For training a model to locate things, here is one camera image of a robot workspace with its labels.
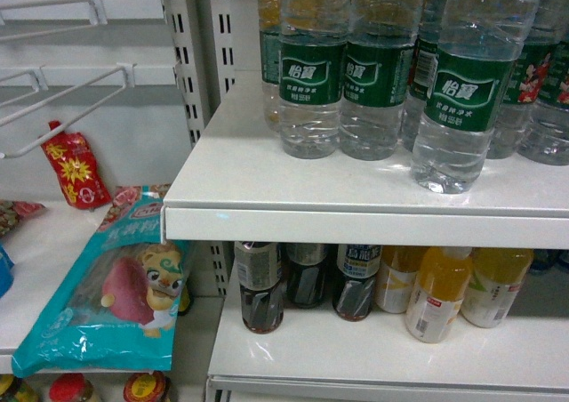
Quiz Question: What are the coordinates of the white shelf board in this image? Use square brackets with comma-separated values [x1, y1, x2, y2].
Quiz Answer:
[163, 71, 568, 249]
[206, 269, 568, 401]

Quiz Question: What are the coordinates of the white bottom shelf board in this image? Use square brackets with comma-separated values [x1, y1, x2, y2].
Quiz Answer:
[206, 269, 568, 401]

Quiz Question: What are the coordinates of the water bottle green label left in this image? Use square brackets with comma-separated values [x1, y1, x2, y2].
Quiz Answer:
[279, 0, 350, 159]

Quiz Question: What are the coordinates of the water bottle behind left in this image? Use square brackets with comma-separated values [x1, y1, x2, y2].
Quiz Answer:
[257, 0, 281, 131]

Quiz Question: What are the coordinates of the water bottle players label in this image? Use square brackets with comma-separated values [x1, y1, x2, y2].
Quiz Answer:
[487, 0, 568, 159]
[517, 0, 568, 166]

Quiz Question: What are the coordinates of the dark tea bottle left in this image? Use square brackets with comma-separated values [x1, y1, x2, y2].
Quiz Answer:
[234, 241, 284, 334]

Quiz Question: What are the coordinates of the dark tea bottle middle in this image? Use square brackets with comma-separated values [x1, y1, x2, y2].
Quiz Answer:
[284, 243, 330, 309]

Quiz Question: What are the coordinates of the dark oolong tea bottle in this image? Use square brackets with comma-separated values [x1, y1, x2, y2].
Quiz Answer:
[332, 244, 383, 322]

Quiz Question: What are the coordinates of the orange juice bottle back left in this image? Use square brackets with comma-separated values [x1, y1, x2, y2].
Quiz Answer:
[374, 245, 429, 314]

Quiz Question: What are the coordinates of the orange juice bottle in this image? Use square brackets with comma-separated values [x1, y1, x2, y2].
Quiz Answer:
[374, 245, 429, 314]
[405, 246, 473, 343]

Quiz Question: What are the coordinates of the orange juice bottle front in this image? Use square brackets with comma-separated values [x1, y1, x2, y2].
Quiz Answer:
[405, 246, 473, 343]

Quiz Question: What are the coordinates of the white slotted upright right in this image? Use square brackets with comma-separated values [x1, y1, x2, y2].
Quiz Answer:
[210, 0, 247, 102]

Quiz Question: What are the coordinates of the white slotted upright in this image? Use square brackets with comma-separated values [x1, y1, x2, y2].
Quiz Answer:
[164, 0, 212, 146]
[210, 0, 247, 102]

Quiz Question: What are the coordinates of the red sauce pouch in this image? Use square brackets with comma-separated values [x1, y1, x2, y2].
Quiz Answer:
[41, 131, 111, 210]

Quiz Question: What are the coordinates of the teal sweet potato noodle bag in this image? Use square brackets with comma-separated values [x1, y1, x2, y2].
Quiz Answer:
[12, 183, 192, 378]

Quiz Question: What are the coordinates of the white slotted upright left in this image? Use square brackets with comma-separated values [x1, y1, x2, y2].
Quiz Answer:
[164, 0, 212, 146]

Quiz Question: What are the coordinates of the yellow juice bottle right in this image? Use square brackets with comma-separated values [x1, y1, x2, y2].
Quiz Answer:
[461, 247, 533, 328]

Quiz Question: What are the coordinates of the jar red yellow lid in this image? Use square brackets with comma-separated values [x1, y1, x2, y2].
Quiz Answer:
[123, 371, 171, 402]

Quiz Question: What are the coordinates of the red snack packet left edge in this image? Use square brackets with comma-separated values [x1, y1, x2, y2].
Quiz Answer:
[0, 199, 45, 237]

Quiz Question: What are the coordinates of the blue packet left edge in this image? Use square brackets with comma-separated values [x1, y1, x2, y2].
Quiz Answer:
[0, 246, 14, 297]

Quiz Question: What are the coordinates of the jar red lid middle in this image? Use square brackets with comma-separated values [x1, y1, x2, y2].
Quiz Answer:
[48, 373, 101, 402]

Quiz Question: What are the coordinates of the jar yellow lid left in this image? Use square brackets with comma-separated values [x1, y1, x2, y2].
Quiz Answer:
[0, 374, 40, 402]

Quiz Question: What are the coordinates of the white wire hook lower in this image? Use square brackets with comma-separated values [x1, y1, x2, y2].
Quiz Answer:
[1, 63, 135, 159]

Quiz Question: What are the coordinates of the white wire hook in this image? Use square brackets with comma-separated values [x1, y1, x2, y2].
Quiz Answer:
[1, 0, 108, 43]
[1, 63, 135, 159]

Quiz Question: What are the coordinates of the white wire hook upper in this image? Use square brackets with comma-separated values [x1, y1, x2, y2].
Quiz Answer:
[1, 0, 108, 43]

